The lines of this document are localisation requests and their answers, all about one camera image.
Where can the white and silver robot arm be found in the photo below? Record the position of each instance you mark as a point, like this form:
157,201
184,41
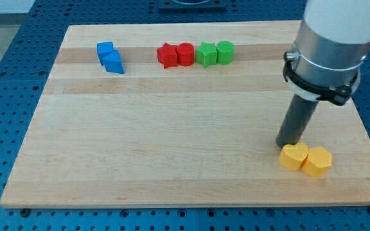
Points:
332,43

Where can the blue triangle block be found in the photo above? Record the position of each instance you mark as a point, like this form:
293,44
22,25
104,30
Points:
113,62

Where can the blue cube block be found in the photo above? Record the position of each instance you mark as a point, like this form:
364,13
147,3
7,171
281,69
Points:
103,49

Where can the light wooden board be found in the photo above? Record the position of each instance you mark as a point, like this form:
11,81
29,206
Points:
185,136

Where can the red star block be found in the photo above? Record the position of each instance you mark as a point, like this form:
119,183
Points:
167,55

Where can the red cylinder block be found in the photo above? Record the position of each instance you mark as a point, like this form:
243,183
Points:
185,54

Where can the green star block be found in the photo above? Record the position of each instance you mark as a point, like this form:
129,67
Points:
206,54

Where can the green cylinder block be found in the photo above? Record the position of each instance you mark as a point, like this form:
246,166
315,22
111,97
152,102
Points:
225,52

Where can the yellow heart block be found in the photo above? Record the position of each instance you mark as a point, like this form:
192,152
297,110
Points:
292,156

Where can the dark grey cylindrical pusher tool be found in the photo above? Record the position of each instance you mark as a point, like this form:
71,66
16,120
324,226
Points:
296,119

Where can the yellow hexagon block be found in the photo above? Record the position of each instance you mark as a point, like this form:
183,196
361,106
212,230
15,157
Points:
318,162

